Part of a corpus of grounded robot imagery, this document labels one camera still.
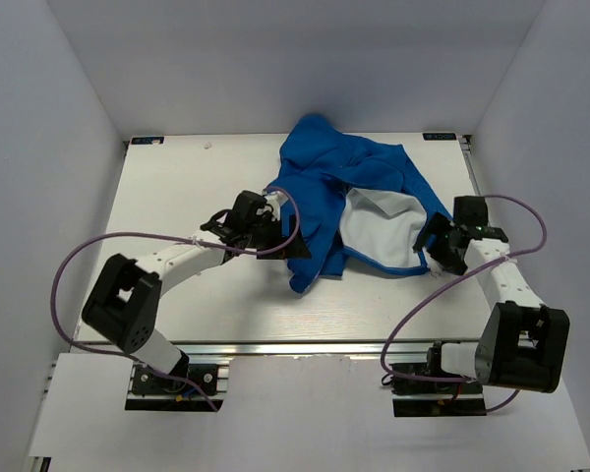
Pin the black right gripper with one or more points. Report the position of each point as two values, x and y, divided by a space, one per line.
438 225

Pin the blue zip-up jacket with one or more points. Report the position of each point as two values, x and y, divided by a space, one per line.
356 198

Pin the blue corner label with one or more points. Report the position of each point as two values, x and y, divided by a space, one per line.
147 141
439 136

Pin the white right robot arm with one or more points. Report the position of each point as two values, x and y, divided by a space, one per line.
523 343

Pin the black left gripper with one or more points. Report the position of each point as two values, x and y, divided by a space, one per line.
296 250

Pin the aluminium table front rail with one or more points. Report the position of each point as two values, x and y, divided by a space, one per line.
292 348

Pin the blue left corner label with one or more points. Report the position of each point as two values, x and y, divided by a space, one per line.
147 141

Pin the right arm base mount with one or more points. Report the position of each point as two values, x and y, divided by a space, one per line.
413 399

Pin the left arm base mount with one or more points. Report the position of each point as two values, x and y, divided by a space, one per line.
150 393

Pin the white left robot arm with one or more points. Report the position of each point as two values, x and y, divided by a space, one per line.
123 303

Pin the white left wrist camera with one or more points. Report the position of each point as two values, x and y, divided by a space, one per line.
275 200

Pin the blue right corner label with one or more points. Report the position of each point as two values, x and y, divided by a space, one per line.
439 136

